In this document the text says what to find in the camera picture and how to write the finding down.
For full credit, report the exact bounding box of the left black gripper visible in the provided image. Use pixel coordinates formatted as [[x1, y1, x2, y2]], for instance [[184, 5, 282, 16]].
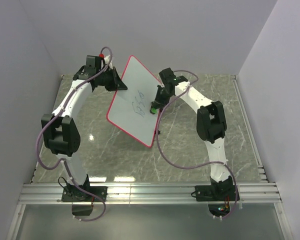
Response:
[[99, 68, 129, 93]]

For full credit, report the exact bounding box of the green whiteboard eraser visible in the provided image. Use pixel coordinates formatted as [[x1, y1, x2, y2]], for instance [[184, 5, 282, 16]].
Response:
[[150, 107, 157, 114]]

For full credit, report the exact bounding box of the red framed whiteboard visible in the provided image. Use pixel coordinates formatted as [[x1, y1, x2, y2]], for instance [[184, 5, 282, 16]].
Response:
[[106, 55, 161, 148]]

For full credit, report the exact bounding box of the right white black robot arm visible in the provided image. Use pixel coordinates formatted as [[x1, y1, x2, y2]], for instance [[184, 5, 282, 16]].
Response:
[[149, 68, 237, 202]]

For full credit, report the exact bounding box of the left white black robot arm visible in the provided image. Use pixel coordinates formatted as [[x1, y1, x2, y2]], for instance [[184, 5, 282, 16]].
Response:
[[40, 53, 127, 202]]

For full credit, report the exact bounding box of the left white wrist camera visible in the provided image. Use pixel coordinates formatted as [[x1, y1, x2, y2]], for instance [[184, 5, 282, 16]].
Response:
[[99, 53, 113, 70]]

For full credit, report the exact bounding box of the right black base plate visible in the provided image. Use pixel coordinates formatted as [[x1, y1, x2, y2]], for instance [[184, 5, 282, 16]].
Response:
[[190, 185, 236, 202]]

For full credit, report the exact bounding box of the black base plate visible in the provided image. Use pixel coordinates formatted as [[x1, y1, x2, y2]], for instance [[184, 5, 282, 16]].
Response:
[[190, 185, 236, 202], [61, 185, 108, 203]]

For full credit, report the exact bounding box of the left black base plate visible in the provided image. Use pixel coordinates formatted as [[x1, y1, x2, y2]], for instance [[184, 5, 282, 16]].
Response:
[[61, 185, 108, 203]]

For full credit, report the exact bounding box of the right side aluminium rail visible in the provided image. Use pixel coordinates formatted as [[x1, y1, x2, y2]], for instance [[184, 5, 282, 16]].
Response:
[[231, 75, 269, 183]]

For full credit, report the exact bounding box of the aluminium mounting rail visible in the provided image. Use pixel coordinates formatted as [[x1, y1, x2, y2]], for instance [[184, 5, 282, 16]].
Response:
[[17, 182, 282, 205]]

